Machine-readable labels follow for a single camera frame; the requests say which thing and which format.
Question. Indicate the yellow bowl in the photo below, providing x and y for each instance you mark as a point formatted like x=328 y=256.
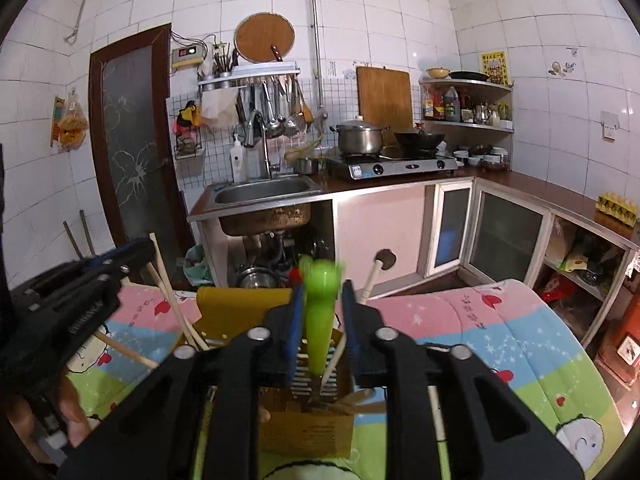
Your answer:
x=438 y=73

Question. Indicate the white plastic utensil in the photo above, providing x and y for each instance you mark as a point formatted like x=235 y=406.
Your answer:
x=371 y=282

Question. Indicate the yellow utensil holder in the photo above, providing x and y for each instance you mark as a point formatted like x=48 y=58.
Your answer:
x=225 y=310

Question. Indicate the steel pot with lid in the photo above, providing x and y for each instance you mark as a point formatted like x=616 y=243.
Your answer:
x=360 y=137

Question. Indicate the person's left hand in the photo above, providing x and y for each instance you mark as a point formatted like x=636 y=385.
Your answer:
x=75 y=410

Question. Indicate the kitchen cabinet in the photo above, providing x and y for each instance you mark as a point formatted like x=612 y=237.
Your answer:
x=380 y=220

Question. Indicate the green plastic spoon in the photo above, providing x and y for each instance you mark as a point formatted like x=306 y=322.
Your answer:
x=320 y=320

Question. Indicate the wooden cutting board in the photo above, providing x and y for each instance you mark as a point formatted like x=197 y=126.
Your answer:
x=384 y=97

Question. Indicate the steel sink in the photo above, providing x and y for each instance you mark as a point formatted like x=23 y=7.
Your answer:
x=265 y=192

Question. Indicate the black frying pan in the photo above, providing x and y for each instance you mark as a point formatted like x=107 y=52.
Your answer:
x=469 y=76

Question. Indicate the hanging orange bag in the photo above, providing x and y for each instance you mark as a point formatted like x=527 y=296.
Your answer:
x=70 y=125

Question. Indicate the printed blanket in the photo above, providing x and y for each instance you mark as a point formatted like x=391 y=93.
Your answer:
x=475 y=320

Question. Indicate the metal wall rack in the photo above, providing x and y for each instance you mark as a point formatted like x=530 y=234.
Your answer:
x=250 y=74

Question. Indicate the metal faucet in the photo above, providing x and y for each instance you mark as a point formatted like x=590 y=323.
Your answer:
x=265 y=145

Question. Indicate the colourful dish cloths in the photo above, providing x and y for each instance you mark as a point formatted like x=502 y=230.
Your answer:
x=187 y=116

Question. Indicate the yellow egg tray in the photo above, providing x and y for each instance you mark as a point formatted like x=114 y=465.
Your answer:
x=617 y=207

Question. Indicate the group of small bowls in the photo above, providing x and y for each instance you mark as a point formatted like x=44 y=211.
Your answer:
x=480 y=157

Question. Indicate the white wall pipe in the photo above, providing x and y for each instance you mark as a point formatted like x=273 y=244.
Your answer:
x=316 y=35

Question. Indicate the small metal cup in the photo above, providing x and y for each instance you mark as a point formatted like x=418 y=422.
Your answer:
x=306 y=166

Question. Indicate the dark sauce bottle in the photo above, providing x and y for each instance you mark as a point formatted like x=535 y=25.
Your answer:
x=452 y=105

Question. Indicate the metal chopstick caddy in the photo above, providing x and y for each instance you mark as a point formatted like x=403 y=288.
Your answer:
x=225 y=66

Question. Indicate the yellow wall poster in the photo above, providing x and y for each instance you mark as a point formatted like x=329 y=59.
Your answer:
x=494 y=67

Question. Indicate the steel bowls under sink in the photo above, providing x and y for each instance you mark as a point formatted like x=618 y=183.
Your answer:
x=257 y=277

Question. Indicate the white soap bottle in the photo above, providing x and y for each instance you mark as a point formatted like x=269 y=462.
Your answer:
x=238 y=162

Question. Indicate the black wok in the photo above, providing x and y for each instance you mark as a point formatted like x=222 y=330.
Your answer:
x=419 y=140

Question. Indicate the round bamboo lid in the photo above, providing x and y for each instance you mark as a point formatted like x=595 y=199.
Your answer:
x=262 y=37

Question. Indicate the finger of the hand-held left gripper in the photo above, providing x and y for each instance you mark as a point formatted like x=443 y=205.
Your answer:
x=120 y=275
x=132 y=251

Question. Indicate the brown frosted glass door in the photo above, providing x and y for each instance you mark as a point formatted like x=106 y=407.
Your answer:
x=130 y=135

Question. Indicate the green plastic bag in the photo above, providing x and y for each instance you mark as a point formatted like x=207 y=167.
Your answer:
x=197 y=267

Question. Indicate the leaning wooden sticks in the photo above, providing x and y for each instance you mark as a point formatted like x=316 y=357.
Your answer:
x=86 y=237

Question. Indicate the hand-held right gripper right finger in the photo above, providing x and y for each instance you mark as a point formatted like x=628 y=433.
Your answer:
x=350 y=330

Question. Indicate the yellow snack bag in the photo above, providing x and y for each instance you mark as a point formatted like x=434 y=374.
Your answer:
x=572 y=262

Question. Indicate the red plastic bag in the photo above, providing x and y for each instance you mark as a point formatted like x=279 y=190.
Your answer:
x=560 y=290

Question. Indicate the white hanging cloth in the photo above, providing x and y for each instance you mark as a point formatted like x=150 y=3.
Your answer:
x=219 y=107

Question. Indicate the metal corner shelf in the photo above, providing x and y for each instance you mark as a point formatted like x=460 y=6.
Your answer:
x=470 y=127

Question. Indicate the steel gas stove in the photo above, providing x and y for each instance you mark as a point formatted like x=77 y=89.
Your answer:
x=395 y=166

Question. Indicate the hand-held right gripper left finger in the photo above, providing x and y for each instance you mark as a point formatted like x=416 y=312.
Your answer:
x=295 y=330

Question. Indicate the wall stickers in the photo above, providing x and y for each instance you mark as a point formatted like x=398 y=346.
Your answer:
x=556 y=68

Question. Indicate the white wall meter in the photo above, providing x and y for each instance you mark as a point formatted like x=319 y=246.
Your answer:
x=187 y=56

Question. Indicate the wooden spoon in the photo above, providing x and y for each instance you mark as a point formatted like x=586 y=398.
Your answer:
x=365 y=402

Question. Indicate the row of hanging metal utensils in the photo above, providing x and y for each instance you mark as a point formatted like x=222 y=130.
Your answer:
x=275 y=110

